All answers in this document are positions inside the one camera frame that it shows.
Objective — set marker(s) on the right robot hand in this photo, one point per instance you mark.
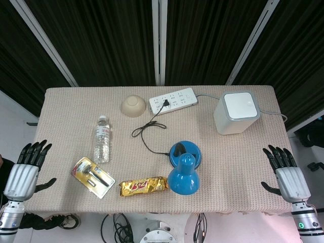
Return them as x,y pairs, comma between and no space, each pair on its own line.
291,181

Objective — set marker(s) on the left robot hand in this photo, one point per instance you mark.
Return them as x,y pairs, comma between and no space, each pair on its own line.
21,178

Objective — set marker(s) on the blue desk lamp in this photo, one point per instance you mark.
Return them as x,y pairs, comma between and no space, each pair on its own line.
184,168

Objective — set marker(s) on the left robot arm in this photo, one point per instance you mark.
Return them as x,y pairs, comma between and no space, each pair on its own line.
10,220

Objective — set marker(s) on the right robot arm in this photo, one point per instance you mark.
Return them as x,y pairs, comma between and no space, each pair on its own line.
306,220

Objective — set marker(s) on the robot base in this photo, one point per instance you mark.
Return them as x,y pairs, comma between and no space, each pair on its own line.
158,231

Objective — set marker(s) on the black wheeled equipment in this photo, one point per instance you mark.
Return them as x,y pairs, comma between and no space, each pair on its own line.
310,138

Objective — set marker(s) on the black and white shoe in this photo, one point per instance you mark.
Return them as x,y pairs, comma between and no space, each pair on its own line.
69,220

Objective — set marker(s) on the razor in yellow blister pack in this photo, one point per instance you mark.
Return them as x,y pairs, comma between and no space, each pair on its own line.
93,176

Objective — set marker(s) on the beige woven tablecloth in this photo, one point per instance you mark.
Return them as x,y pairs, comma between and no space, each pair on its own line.
76,126

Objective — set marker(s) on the white cube speaker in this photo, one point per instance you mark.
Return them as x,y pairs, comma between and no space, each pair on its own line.
236,112

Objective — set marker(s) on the clear plastic water bottle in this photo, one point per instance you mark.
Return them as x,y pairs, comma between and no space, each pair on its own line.
102,139

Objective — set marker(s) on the gold snack bar packet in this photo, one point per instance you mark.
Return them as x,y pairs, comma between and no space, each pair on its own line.
143,186

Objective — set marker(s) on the beige upturned bowl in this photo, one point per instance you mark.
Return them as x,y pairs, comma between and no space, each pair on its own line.
133,105

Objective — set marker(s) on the white power strip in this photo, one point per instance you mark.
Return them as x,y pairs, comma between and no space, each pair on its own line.
173,100

